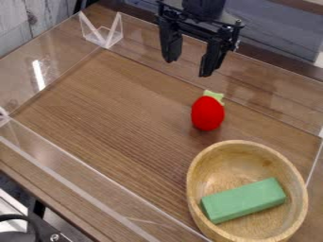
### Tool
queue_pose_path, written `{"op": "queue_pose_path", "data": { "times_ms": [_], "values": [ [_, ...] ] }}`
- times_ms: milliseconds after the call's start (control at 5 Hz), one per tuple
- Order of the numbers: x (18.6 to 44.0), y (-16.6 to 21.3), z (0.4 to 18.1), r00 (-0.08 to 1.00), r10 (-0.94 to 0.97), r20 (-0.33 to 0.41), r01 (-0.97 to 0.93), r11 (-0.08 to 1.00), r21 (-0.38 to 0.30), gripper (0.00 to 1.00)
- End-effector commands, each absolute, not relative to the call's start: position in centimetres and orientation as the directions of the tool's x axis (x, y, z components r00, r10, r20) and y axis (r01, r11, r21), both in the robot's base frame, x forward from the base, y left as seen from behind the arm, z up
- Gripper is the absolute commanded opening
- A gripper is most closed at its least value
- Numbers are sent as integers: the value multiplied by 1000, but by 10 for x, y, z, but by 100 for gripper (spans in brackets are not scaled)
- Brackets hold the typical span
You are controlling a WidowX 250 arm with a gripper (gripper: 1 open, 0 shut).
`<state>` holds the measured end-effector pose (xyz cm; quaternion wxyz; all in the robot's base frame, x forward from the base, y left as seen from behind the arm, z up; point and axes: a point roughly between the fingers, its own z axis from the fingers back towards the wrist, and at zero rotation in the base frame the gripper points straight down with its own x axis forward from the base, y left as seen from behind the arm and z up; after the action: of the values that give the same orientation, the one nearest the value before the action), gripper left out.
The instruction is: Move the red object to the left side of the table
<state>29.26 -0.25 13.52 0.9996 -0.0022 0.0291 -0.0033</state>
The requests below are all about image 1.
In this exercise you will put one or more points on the clear acrylic enclosure wall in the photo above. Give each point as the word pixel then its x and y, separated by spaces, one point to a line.
pixel 98 138

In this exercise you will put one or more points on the oval wooden bowl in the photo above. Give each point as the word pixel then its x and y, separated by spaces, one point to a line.
pixel 227 165

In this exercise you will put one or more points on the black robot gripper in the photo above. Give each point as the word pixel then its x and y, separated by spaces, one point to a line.
pixel 200 19

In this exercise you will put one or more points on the clear acrylic corner bracket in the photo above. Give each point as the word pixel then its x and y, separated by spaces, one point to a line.
pixel 103 36

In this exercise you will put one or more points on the black table clamp stand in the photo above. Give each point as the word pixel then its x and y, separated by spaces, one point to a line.
pixel 28 227

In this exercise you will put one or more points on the green rectangular block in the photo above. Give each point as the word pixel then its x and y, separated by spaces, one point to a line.
pixel 243 200

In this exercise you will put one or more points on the red plush strawberry toy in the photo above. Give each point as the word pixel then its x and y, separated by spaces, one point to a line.
pixel 207 112

